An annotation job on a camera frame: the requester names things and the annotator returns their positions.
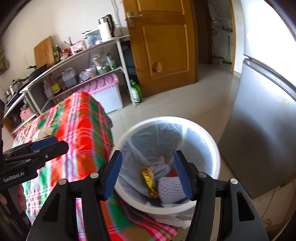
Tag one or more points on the red plastic bag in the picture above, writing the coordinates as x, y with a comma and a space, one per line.
174, 174

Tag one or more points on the steel pot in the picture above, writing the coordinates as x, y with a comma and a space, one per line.
14, 87

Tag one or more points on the clear plastic container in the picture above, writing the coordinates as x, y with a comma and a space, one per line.
92, 38

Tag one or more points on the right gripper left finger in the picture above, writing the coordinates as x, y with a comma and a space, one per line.
111, 173

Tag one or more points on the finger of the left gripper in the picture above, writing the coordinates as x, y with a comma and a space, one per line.
43, 143

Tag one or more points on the wooden cutting board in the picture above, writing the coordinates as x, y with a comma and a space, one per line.
43, 53

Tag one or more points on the green plastic bottle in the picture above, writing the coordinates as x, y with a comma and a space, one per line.
136, 92

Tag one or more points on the gold snack wrapper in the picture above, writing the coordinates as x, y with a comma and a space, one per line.
151, 183

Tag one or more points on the white electric kettle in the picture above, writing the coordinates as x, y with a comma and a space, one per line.
106, 27

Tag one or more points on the black frying pan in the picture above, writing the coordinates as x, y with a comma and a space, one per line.
37, 71

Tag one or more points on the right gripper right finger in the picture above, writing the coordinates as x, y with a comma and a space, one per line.
187, 172

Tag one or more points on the plaid tablecloth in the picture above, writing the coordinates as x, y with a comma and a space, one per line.
82, 122

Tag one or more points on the white foam fruit net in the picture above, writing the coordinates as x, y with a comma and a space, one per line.
160, 168

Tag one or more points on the yellow label oil bottle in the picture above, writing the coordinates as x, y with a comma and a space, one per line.
55, 86

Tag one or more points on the wooden door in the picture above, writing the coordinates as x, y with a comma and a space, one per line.
163, 37

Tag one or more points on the silver refrigerator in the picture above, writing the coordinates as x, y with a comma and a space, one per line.
258, 142

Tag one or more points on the dark liquid jug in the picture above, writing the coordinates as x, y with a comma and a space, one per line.
69, 77

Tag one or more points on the pink basket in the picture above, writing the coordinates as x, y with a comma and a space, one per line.
26, 113

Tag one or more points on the pink utensil box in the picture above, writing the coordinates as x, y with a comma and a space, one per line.
77, 47

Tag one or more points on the metal kitchen shelf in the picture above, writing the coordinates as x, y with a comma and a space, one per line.
98, 70

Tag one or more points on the person left hand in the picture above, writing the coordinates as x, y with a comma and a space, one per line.
18, 196

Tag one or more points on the white trash bin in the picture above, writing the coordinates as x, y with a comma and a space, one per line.
152, 143

